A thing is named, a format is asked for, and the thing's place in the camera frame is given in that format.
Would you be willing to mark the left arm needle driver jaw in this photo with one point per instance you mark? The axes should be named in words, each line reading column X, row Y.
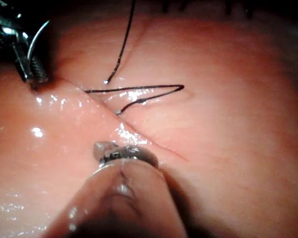
column 39, row 70
column 22, row 62

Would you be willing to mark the black thread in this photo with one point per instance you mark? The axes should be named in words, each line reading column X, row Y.
column 149, row 87

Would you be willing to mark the right arm needle driver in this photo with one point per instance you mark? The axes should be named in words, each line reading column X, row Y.
column 129, row 153

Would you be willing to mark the curved steel needle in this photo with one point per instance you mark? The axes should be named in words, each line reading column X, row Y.
column 36, row 39

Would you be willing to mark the left arm needle driver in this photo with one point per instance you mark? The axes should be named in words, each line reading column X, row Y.
column 3, row 28

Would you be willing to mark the tissue pad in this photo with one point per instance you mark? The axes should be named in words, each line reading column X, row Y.
column 188, row 124

